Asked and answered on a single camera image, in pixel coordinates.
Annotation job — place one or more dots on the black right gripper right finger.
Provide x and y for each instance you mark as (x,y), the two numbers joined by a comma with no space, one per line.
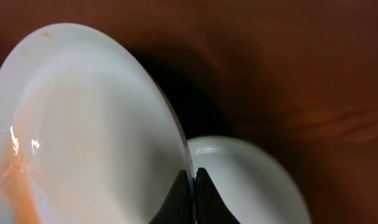
(210,208)

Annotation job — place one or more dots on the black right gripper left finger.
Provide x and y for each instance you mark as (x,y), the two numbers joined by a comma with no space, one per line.
(177,207)

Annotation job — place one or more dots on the mint green plate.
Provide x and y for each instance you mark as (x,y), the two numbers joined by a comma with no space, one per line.
(86,135)
(254,186)

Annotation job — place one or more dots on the round black tray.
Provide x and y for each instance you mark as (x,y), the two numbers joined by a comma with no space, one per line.
(197,112)

